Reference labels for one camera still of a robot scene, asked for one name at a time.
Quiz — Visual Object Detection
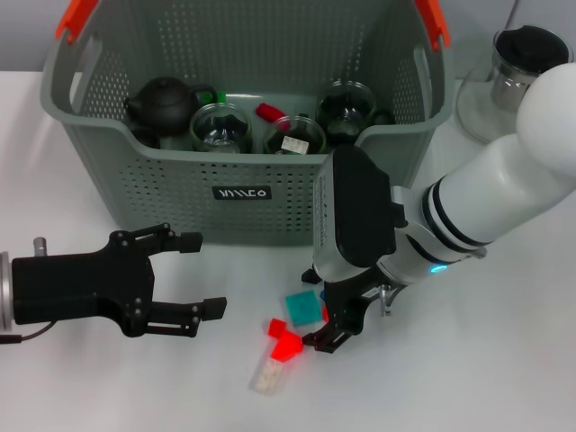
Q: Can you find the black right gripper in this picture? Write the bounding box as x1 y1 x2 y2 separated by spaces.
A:
301 265 383 355

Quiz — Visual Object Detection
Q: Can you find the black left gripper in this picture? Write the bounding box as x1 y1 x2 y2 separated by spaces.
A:
11 222 228 338

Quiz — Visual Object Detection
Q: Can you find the teal toy plate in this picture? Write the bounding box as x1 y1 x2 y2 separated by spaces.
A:
284 290 324 326

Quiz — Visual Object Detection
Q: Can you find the orange sloped toy brick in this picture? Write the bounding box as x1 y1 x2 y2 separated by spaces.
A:
269 332 303 363

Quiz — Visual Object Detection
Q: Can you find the clear beige toy brick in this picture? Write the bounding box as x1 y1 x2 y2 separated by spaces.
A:
248 358 288 396

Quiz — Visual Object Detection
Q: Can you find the glass teacup with black base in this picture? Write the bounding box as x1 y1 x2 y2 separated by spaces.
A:
314 79 396 148
263 114 326 155
188 103 253 155

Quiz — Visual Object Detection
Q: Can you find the white toy brick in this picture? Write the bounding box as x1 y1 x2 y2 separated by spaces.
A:
282 137 310 155

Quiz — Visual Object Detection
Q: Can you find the dark red toy brick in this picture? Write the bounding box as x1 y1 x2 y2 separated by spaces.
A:
255 102 284 123

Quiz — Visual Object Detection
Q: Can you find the grey perforated storage basket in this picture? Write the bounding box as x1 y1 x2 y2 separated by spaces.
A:
40 0 454 247

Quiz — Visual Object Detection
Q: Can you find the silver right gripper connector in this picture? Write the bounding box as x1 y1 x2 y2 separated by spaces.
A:
379 283 395 317

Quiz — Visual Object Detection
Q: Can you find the black brand label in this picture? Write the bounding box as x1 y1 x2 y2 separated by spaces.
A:
211 185 273 202

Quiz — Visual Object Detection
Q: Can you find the black clay teapot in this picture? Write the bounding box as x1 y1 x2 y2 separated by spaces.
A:
123 76 212 137

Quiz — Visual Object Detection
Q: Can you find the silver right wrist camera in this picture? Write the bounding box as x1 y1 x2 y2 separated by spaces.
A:
312 144 406 284

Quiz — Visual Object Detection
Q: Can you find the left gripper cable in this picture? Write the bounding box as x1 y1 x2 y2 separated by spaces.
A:
0 319 58 346

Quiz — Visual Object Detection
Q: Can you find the orange basket handle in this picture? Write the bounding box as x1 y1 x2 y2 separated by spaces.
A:
54 0 101 45
412 0 452 50

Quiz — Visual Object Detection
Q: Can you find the glass kettle with black handle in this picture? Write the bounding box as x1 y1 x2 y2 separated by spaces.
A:
454 24 575 145

